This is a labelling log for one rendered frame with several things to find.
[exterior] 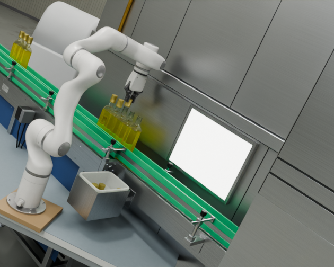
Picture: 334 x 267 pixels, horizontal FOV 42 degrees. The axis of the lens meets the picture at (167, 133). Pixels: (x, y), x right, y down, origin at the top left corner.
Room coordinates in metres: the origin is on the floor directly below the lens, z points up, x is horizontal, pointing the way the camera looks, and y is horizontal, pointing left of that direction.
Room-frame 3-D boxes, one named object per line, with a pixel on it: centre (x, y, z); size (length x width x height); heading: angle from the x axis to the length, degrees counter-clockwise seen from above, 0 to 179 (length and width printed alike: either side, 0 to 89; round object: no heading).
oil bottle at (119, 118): (2.34, 0.26, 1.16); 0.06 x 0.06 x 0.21; 53
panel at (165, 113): (2.29, -0.05, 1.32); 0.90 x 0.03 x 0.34; 54
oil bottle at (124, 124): (2.31, 0.22, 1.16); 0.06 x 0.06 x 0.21; 54
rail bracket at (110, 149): (2.16, 0.22, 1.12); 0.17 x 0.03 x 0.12; 144
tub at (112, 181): (2.01, 0.19, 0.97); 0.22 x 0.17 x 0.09; 144
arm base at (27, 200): (1.91, 0.49, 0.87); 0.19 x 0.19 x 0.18
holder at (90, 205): (2.03, 0.17, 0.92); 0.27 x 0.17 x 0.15; 144
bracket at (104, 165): (2.17, 0.21, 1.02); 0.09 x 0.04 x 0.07; 144
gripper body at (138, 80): (2.34, 0.26, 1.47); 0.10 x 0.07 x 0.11; 143
